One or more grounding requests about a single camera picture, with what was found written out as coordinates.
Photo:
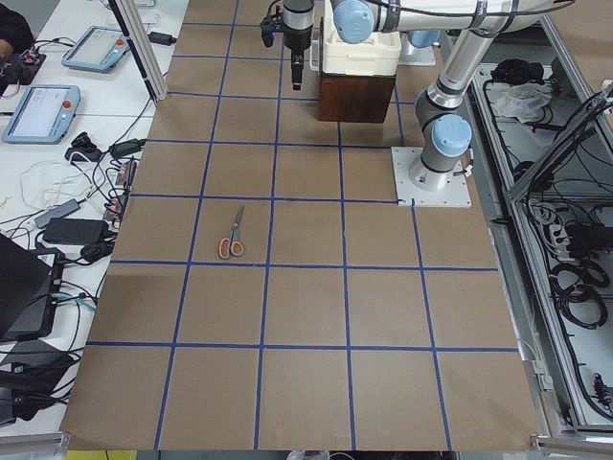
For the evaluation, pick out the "white foam box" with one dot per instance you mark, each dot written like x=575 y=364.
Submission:
x=377 y=56

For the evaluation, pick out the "blue teach pendant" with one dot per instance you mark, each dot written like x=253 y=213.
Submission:
x=98 y=50
x=43 y=115

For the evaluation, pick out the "black power adapter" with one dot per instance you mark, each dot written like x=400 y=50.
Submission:
x=75 y=231

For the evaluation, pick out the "orange handled grey scissors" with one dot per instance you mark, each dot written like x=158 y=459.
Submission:
x=231 y=246

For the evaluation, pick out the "upper blue teach pendant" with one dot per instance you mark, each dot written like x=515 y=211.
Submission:
x=98 y=50

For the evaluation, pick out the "aluminium frame post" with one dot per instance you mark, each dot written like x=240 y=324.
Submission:
x=134 y=31

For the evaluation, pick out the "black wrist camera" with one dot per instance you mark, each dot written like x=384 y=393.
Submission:
x=270 y=25

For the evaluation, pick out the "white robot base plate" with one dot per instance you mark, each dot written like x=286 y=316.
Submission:
x=417 y=186

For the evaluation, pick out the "black laptop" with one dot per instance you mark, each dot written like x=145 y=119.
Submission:
x=30 y=281

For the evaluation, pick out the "lower blue teach pendant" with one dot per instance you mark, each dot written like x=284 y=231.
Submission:
x=43 y=115

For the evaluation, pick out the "dark wooden drawer cabinet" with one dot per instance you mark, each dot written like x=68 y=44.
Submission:
x=352 y=99

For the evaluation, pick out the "white crumpled cloth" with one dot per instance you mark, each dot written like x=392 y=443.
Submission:
x=524 y=102

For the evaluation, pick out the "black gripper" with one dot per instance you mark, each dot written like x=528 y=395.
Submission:
x=297 y=41

